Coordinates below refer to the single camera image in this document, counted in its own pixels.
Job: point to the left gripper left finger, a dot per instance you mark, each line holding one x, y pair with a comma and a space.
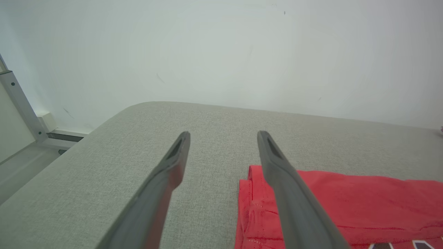
148, 207

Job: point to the red white basketball jersey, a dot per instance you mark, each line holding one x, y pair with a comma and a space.
363, 204

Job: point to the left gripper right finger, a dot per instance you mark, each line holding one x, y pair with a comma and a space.
297, 207

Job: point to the white skirting board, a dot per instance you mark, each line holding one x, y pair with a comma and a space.
65, 136

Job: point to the grey metal frame post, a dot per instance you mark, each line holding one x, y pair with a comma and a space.
20, 100

